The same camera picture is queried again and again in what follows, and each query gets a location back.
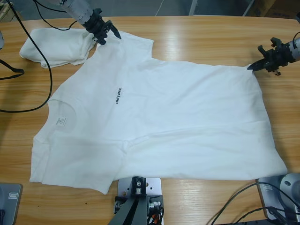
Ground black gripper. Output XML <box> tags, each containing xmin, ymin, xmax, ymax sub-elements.
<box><xmin>81</xmin><ymin>9</ymin><xmax>122</xmax><ymax>45</ymax></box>
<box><xmin>246</xmin><ymin>44</ymin><xmax>293</xmax><ymax>77</ymax></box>

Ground white t-shirt with black print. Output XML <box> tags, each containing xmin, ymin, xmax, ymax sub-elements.
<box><xmin>29</xmin><ymin>31</ymin><xmax>288</xmax><ymax>195</ymax></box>

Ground folded plain white t-shirt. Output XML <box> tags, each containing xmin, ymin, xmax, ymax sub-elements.
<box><xmin>19</xmin><ymin>28</ymin><xmax>96</xmax><ymax>69</ymax></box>

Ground brown cardboard box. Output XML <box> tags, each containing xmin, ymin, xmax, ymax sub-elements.
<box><xmin>252</xmin><ymin>0</ymin><xmax>300</xmax><ymax>18</ymax></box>

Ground wooden pallet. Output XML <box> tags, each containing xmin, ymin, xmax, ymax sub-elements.
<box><xmin>0</xmin><ymin>1</ymin><xmax>23</xmax><ymax>23</ymax></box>

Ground white metal frame leg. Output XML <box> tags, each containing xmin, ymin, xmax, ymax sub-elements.
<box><xmin>189</xmin><ymin>0</ymin><xmax>199</xmax><ymax>16</ymax></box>
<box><xmin>242</xmin><ymin>0</ymin><xmax>255</xmax><ymax>16</ymax></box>

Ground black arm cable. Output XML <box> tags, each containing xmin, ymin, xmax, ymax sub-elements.
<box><xmin>0</xmin><ymin>0</ymin><xmax>79</xmax><ymax>113</ymax></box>

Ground long black curved cable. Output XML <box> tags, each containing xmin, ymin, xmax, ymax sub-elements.
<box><xmin>211</xmin><ymin>182</ymin><xmax>300</xmax><ymax>225</ymax></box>

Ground grey base plate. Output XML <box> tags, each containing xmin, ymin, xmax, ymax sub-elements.
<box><xmin>0</xmin><ymin>182</ymin><xmax>23</xmax><ymax>225</ymax></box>
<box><xmin>257</xmin><ymin>175</ymin><xmax>300</xmax><ymax>220</ymax></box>

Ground black base plug cable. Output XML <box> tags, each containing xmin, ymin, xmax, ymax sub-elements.
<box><xmin>243</xmin><ymin>205</ymin><xmax>300</xmax><ymax>225</ymax></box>

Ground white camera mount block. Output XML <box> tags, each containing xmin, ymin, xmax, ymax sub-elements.
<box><xmin>116</xmin><ymin>177</ymin><xmax>164</xmax><ymax>225</ymax></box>

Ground dark camera post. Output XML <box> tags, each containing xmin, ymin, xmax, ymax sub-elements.
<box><xmin>110</xmin><ymin>177</ymin><xmax>148</xmax><ymax>225</ymax></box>

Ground orange and black mount cables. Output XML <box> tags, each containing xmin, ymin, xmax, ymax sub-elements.
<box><xmin>146</xmin><ymin>206</ymin><xmax>166</xmax><ymax>225</ymax></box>

